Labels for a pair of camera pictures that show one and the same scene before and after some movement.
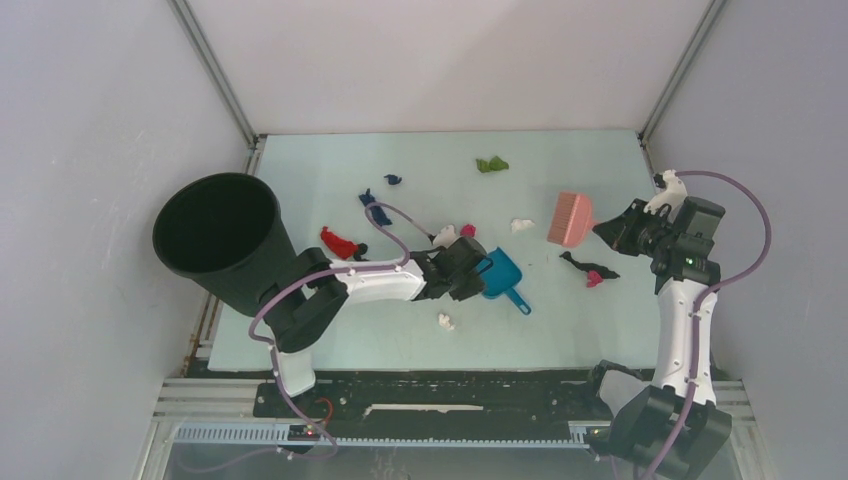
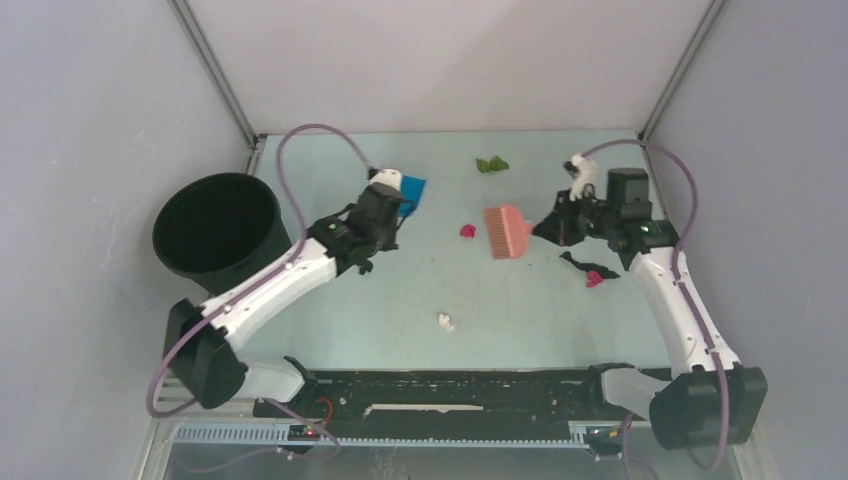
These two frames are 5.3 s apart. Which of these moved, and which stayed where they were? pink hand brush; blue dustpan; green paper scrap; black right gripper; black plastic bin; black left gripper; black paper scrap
Moved: blue dustpan; black right gripper; pink hand brush; black left gripper
Stayed: black paper scrap; green paper scrap; black plastic bin
